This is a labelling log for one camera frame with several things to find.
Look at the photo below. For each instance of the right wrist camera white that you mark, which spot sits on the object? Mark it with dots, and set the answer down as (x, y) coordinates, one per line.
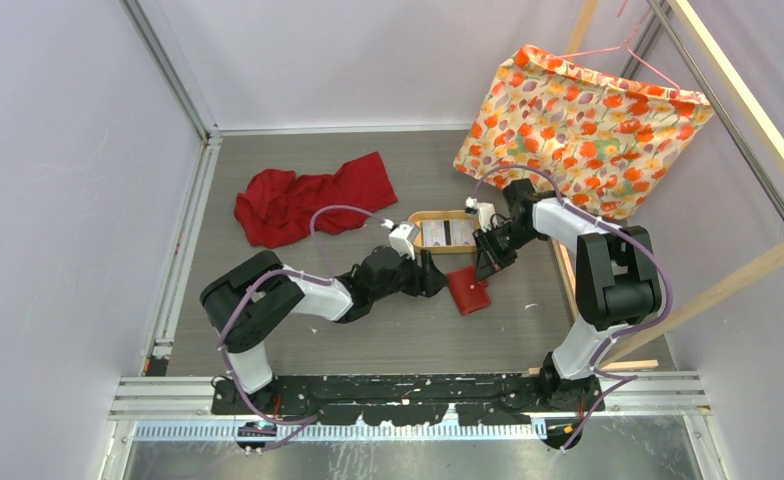
(482, 211)

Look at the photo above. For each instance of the aluminium frame rail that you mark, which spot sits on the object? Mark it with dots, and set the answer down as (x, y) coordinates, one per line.
(159, 408)

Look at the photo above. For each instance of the yellow oval tray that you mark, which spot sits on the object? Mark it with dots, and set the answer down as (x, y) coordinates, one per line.
(447, 215)

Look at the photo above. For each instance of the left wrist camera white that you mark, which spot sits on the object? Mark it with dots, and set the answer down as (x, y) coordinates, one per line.
(401, 237)

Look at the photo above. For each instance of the wooden frame rack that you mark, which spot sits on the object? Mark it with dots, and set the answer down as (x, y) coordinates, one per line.
(717, 219)

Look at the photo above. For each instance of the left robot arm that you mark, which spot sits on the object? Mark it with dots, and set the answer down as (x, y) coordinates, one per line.
(247, 304)

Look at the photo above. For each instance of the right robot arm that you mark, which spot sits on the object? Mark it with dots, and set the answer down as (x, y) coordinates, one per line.
(616, 282)

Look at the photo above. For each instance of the silver chip card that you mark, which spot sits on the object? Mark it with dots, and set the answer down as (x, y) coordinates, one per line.
(461, 232)

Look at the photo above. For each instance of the red card holder wallet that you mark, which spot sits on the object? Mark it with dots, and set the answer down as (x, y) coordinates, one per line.
(469, 294)

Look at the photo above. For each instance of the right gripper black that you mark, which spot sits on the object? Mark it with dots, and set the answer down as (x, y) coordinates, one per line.
(489, 259)

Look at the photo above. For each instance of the white numbered card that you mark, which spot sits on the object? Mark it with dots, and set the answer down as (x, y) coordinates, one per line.
(435, 233)

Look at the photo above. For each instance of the pink clothes hanger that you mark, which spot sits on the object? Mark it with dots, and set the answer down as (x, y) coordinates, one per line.
(636, 44)

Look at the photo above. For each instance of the red cloth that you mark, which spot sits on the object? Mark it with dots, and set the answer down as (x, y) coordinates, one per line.
(276, 207)

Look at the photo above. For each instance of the floral fabric bag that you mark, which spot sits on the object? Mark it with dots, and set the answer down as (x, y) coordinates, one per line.
(604, 141)

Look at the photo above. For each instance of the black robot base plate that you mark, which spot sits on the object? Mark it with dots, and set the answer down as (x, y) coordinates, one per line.
(406, 400)

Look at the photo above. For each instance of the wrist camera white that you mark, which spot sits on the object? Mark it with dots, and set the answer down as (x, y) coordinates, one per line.
(401, 237)
(482, 211)

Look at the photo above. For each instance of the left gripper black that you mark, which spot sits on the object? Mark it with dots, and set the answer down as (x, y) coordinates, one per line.
(426, 275)

